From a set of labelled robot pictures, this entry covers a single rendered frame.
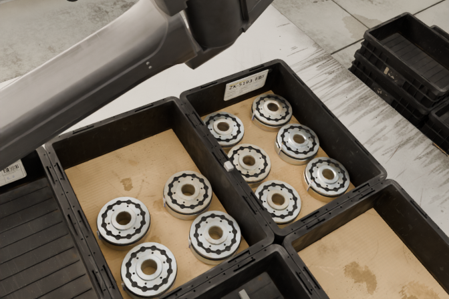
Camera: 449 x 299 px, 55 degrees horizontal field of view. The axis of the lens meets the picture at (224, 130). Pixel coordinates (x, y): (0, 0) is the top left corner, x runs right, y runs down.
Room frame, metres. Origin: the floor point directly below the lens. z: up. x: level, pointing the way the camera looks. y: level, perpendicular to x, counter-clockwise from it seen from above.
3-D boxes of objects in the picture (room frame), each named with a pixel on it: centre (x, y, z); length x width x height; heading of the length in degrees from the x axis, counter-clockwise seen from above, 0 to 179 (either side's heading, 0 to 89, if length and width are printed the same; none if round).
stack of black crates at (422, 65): (1.48, -0.73, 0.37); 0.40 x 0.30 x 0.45; 46
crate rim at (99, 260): (0.41, 0.11, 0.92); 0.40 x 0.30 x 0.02; 41
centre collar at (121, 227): (0.37, 0.16, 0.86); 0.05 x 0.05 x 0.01
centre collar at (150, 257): (0.28, 0.09, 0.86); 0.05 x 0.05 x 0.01
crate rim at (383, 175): (0.60, -0.12, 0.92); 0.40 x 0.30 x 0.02; 41
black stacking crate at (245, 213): (0.41, 0.11, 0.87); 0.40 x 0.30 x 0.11; 41
